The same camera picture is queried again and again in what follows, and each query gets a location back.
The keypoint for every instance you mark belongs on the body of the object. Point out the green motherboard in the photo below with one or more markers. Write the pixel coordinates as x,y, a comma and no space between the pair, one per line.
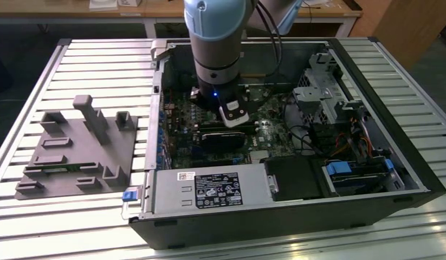
272,138

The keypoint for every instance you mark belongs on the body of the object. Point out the white box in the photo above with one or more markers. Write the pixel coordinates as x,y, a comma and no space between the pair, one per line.
103,5

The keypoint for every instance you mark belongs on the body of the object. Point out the blue plastic clip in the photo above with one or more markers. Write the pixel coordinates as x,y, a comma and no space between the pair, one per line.
389,165

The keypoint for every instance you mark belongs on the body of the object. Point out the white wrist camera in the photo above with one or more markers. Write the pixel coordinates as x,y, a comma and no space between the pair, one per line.
234,113

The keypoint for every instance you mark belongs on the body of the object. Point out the black graphics card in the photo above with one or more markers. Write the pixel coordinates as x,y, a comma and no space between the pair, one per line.
222,140

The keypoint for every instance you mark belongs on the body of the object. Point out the wooden desk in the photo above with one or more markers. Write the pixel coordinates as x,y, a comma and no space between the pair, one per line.
63,13

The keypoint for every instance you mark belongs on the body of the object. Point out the hard disk in blue carrier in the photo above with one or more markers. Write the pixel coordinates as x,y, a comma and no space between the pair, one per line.
338,169

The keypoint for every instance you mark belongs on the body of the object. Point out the brown wooden cabinet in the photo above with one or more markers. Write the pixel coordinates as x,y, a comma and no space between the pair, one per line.
406,27

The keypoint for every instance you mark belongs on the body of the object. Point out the blue case latch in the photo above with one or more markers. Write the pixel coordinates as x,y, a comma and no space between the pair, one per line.
128,196

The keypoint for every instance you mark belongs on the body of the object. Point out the black RAM slot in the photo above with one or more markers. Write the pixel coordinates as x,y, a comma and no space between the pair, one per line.
211,129
210,124

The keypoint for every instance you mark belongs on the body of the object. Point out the black open PC case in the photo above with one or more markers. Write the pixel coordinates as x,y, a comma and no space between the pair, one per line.
244,230

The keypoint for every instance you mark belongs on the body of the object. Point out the green RAM stick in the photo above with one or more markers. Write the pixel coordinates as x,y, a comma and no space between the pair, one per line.
60,169

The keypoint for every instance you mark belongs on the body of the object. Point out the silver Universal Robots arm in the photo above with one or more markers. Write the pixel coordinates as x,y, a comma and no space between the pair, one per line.
215,40

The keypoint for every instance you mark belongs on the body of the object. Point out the grey metal drive cage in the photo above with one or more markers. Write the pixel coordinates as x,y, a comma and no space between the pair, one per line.
316,108

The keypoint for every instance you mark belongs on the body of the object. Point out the grey power supply unit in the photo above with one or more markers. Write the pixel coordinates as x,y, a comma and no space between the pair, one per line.
171,195

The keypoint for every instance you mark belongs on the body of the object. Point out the grey parts rack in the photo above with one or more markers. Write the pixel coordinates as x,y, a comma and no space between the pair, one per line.
73,151

